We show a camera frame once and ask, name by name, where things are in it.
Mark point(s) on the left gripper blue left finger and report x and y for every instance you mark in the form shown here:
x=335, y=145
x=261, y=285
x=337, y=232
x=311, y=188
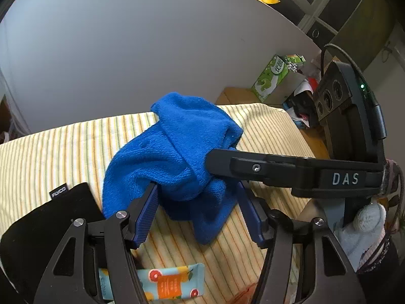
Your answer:
x=142, y=211

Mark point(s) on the striped yellow table cloth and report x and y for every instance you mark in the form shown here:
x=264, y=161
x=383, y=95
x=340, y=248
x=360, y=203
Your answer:
x=34, y=165

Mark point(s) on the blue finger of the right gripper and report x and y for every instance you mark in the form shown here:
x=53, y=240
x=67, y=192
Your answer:
x=217, y=162

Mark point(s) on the green white carton box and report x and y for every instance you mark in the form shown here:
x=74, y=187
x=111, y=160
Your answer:
x=279, y=79

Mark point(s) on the pink plastic bag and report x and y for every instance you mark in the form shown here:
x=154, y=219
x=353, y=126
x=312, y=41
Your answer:
x=244, y=296

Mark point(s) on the fruit pattern cream tube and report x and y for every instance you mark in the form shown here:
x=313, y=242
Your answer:
x=174, y=283

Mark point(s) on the blue towel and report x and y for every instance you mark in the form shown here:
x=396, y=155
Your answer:
x=172, y=154

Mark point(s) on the white gloved right hand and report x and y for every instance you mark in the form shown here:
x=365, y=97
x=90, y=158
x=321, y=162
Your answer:
x=361, y=238

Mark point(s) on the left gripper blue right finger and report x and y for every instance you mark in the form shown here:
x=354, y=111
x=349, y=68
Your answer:
x=254, y=211

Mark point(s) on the black fabric pouch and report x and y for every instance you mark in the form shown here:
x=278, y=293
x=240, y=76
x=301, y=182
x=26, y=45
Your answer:
x=29, y=243

